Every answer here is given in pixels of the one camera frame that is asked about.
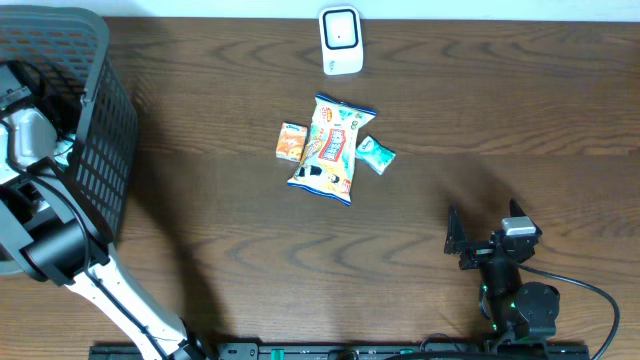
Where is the large wet wipes pack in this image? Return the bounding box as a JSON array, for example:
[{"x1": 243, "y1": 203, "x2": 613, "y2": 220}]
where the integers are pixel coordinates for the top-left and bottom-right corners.
[{"x1": 53, "y1": 133, "x2": 76, "y2": 168}]

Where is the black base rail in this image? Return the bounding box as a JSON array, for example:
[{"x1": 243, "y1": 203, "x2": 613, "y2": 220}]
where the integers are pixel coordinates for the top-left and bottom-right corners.
[{"x1": 89, "y1": 341, "x2": 591, "y2": 360}]

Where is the orange Kleenex tissue pack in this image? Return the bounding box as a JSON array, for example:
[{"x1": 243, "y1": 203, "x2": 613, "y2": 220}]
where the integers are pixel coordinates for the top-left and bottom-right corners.
[{"x1": 275, "y1": 122, "x2": 308, "y2": 162}]

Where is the yellow snack chip bag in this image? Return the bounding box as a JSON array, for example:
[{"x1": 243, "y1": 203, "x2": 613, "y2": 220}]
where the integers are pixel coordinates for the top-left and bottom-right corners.
[{"x1": 287, "y1": 93, "x2": 377, "y2": 206}]

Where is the grey plastic mesh basket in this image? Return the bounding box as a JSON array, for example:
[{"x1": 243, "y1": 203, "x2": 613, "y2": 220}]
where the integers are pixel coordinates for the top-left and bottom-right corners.
[{"x1": 1, "y1": 5, "x2": 139, "y2": 285}]

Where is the white barcode scanner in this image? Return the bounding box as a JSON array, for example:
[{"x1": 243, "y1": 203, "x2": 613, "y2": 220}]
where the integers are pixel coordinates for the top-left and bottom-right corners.
[{"x1": 318, "y1": 6, "x2": 364, "y2": 76}]

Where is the green Kleenex tissue pack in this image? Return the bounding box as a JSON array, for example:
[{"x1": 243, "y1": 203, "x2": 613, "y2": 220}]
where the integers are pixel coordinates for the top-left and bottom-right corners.
[{"x1": 356, "y1": 136, "x2": 396, "y2": 175}]

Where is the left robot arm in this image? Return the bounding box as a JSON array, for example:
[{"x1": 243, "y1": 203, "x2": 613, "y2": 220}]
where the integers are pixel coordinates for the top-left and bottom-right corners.
[{"x1": 1, "y1": 60, "x2": 212, "y2": 359}]

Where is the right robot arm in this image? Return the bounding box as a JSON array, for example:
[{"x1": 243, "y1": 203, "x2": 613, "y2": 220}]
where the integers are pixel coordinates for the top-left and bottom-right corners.
[{"x1": 444, "y1": 200, "x2": 560, "y2": 353}]

